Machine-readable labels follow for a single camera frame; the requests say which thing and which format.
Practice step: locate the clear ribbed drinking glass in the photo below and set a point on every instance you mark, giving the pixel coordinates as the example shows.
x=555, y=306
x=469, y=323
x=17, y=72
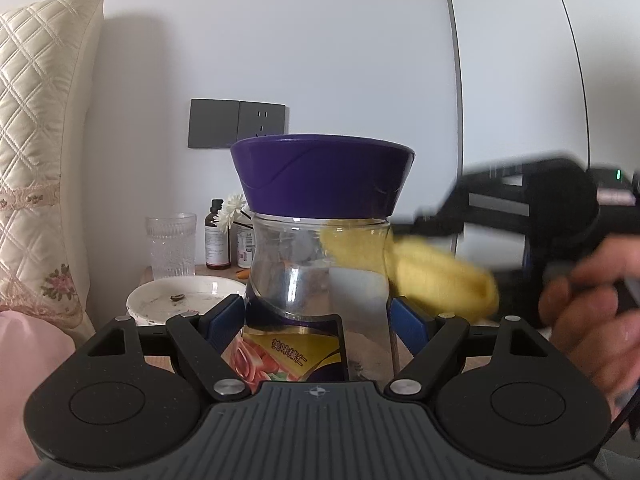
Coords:
x=171, y=246

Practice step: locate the brown glass bottle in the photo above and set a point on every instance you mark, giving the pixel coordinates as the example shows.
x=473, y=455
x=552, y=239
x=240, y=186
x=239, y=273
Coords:
x=217, y=240

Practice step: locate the small white labelled bottle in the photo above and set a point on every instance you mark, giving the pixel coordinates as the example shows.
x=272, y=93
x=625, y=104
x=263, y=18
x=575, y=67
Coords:
x=244, y=247

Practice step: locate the white round bowl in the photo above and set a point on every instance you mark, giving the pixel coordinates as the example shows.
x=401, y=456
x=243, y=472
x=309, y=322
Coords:
x=170, y=300

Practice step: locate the cream quilted headboard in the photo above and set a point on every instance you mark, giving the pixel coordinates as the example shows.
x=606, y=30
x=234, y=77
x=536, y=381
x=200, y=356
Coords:
x=40, y=160

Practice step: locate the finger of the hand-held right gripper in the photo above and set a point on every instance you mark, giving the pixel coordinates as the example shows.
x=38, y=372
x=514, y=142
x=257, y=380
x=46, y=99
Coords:
x=470, y=210
x=522, y=292

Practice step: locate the person's right hand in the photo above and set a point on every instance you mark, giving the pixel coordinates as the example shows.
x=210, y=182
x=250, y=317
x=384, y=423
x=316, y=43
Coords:
x=595, y=310

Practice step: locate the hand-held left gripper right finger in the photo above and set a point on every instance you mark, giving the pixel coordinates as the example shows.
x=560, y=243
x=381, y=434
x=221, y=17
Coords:
x=409, y=327

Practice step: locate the white artificial flower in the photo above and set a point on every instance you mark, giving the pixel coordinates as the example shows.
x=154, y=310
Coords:
x=231, y=211

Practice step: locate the small orange object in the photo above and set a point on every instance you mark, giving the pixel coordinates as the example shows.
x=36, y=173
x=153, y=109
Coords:
x=242, y=274

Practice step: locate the yellow cleaning cloth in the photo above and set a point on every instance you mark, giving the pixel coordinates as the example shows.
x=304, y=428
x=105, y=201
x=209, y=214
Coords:
x=440, y=280

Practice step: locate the grey wall socket panel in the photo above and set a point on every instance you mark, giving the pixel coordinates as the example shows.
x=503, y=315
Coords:
x=235, y=122

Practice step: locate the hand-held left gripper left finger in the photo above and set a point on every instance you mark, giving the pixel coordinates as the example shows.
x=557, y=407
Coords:
x=224, y=321

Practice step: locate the pink cloth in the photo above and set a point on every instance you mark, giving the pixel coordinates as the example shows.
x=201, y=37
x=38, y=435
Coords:
x=25, y=385

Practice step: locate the clear jar with purple lid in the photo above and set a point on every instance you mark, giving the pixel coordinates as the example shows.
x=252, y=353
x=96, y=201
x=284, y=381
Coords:
x=320, y=260

